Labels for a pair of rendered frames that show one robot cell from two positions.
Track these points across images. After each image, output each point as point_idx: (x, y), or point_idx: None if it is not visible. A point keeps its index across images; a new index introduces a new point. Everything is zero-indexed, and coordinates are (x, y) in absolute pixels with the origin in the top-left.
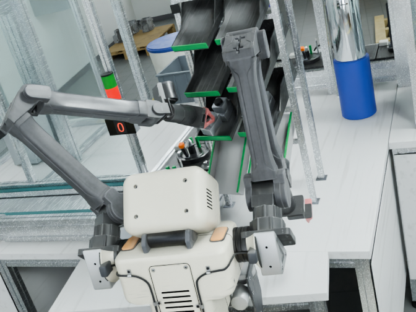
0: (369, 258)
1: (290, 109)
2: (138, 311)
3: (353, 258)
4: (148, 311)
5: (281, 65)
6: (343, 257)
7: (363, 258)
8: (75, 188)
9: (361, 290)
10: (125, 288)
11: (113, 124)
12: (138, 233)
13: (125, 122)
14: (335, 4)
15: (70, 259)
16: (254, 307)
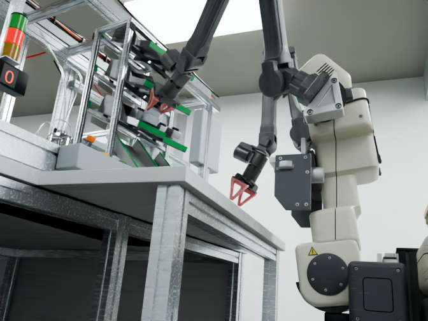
0: (247, 253)
1: (164, 149)
2: (238, 214)
3: (242, 251)
4: (242, 217)
5: (169, 115)
6: (239, 249)
7: (245, 252)
8: (282, 34)
9: (238, 286)
10: (369, 111)
11: (2, 67)
12: (350, 85)
13: (19, 76)
14: (66, 138)
15: (6, 172)
16: (321, 207)
